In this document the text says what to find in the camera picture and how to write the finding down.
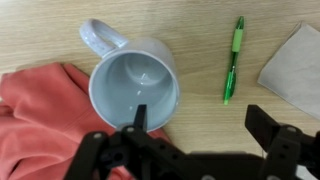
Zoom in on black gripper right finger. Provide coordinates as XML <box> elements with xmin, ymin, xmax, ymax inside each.
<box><xmin>244</xmin><ymin>104</ymin><xmax>320</xmax><ymax>180</ymax></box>

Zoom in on white ceramic mug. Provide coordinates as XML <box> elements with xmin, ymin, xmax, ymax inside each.
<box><xmin>79</xmin><ymin>18</ymin><xmax>181</xmax><ymax>132</ymax></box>

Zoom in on green pen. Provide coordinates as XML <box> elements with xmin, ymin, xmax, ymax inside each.
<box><xmin>222</xmin><ymin>15</ymin><xmax>246</xmax><ymax>106</ymax></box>

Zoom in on clear plastic cup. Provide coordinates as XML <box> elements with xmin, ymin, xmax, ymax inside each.
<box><xmin>257</xmin><ymin>21</ymin><xmax>320</xmax><ymax>121</ymax></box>

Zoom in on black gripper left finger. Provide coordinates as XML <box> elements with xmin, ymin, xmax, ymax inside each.
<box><xmin>63</xmin><ymin>103</ymin><xmax>208</xmax><ymax>180</ymax></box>

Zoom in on orange cloth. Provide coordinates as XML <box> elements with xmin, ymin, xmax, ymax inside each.
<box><xmin>0</xmin><ymin>61</ymin><xmax>171</xmax><ymax>180</ymax></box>

